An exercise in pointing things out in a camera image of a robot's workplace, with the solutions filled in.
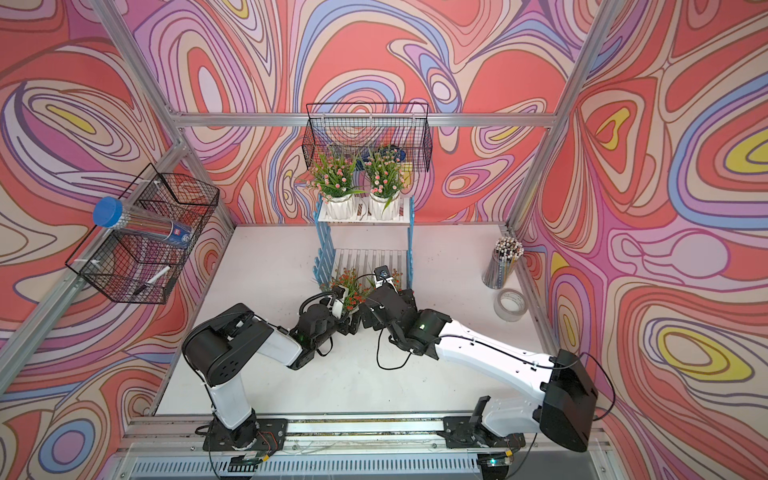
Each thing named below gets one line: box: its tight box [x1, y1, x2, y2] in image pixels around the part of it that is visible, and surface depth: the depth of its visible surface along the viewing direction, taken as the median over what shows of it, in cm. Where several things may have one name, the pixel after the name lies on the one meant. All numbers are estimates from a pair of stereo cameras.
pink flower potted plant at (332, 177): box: [306, 152, 368, 221], surface depth 77 cm
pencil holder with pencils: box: [481, 236, 525, 290], surface depth 92 cm
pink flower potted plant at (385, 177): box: [363, 144, 407, 221], surface depth 76 cm
